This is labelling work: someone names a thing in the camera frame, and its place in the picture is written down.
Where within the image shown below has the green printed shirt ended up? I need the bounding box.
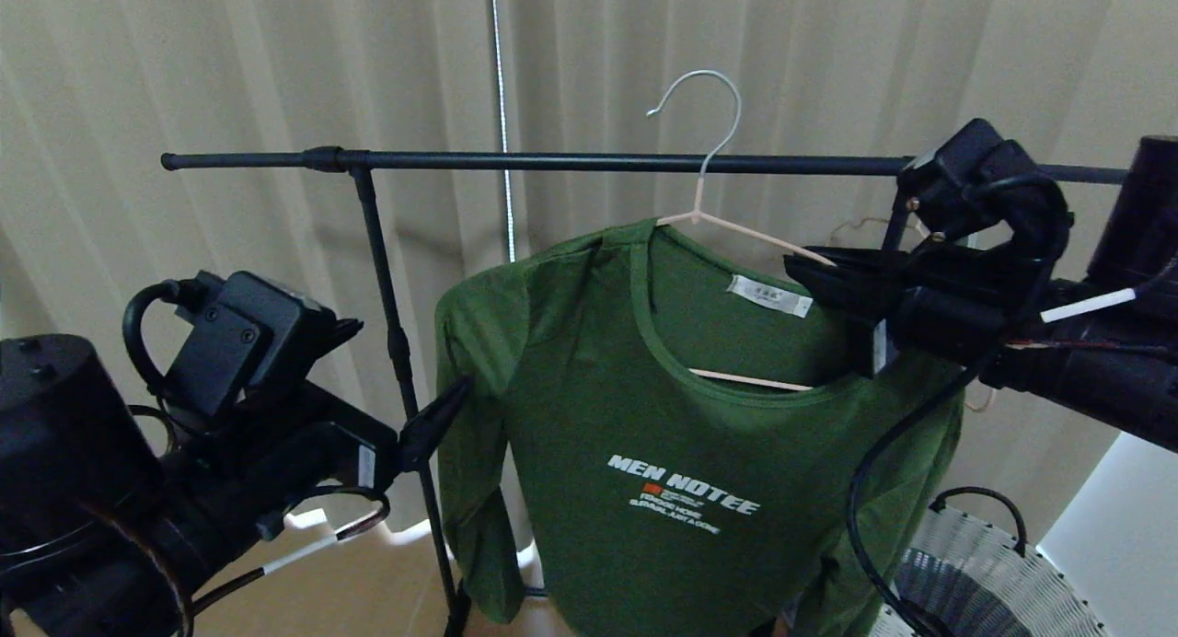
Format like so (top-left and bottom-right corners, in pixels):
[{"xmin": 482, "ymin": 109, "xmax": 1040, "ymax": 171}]
[{"xmin": 434, "ymin": 218, "xmax": 965, "ymax": 637}]

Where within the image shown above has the black clothes rack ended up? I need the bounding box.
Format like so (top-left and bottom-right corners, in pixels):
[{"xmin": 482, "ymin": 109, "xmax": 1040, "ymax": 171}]
[{"xmin": 159, "ymin": 145, "xmax": 1131, "ymax": 637}]

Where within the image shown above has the white laundry basket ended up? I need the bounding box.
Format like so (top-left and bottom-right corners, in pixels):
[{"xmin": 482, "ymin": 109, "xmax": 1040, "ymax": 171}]
[{"xmin": 870, "ymin": 487, "xmax": 1110, "ymax": 637}]

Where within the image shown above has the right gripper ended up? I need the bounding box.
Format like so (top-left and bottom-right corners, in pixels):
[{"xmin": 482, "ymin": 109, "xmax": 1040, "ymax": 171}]
[{"xmin": 849, "ymin": 278, "xmax": 1178, "ymax": 452}]

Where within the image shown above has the black cable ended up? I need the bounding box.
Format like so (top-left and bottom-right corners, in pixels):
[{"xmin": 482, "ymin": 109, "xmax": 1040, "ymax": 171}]
[
  {"xmin": 847, "ymin": 172, "xmax": 1073, "ymax": 637},
  {"xmin": 121, "ymin": 280, "xmax": 203, "ymax": 403}
]

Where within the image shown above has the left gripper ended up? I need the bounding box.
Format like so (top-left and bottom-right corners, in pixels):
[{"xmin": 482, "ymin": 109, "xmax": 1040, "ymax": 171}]
[{"xmin": 0, "ymin": 317, "xmax": 476, "ymax": 637}]

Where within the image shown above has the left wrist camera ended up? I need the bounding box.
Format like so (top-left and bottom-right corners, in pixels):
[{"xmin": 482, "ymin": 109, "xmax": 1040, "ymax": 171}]
[{"xmin": 164, "ymin": 271, "xmax": 337, "ymax": 435}]

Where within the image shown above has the pink clothes hanger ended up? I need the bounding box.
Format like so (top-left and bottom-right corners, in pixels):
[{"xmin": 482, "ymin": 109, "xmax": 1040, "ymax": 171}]
[
  {"xmin": 828, "ymin": 195, "xmax": 999, "ymax": 415},
  {"xmin": 646, "ymin": 70, "xmax": 838, "ymax": 392}
]

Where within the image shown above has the beige curtain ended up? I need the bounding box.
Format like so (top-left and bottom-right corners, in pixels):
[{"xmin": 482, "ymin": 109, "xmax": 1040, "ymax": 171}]
[{"xmin": 0, "ymin": 0, "xmax": 1178, "ymax": 573}]

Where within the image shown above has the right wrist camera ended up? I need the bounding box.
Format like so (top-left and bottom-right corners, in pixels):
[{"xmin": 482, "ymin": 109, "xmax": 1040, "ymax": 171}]
[{"xmin": 897, "ymin": 119, "xmax": 1073, "ymax": 270}]

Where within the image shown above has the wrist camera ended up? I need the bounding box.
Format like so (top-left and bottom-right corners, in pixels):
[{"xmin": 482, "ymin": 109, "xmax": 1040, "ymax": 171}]
[
  {"xmin": 164, "ymin": 271, "xmax": 337, "ymax": 435},
  {"xmin": 897, "ymin": 119, "xmax": 1073, "ymax": 270}
]

